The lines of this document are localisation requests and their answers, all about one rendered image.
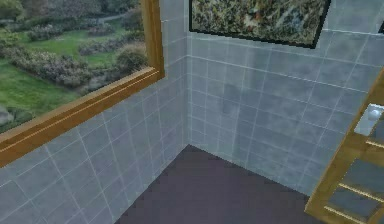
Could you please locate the wooden framed window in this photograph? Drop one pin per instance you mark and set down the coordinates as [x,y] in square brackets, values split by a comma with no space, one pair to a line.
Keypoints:
[80,110]

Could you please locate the black framed speckled picture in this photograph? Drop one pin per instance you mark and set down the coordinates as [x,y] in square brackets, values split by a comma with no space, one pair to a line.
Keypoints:
[256,18]

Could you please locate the wooden glass panel door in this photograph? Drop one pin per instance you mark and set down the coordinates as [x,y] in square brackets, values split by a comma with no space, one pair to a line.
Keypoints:
[346,173]

